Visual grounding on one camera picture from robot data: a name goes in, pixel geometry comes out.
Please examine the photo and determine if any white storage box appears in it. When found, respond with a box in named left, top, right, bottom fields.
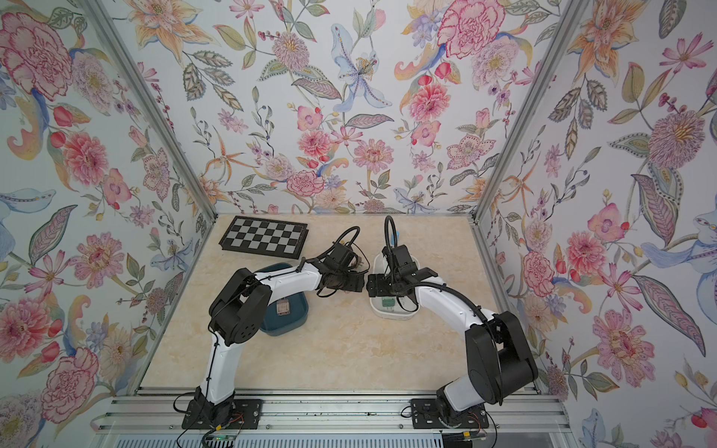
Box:
left=370, top=253, right=420, bottom=321

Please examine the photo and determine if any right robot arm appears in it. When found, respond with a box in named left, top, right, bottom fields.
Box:
left=367, top=245, right=539, bottom=420

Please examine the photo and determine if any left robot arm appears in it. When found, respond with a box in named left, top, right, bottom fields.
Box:
left=192, top=241, right=365, bottom=414

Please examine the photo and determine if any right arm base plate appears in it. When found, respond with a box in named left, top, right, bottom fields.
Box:
left=408, top=399, right=490, bottom=429

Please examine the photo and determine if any teal storage box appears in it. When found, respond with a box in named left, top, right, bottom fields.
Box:
left=257, top=262, right=317, bottom=336

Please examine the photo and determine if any pink plug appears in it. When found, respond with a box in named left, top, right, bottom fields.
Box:
left=276, top=300, right=291, bottom=317

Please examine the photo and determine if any black white chessboard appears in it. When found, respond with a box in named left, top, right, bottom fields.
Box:
left=220, top=216, right=309, bottom=259

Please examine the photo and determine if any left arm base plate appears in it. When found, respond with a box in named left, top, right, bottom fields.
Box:
left=181, top=399, right=263, bottom=431

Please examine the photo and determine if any aluminium front rail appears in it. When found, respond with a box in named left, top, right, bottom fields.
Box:
left=90, top=388, right=571, bottom=435

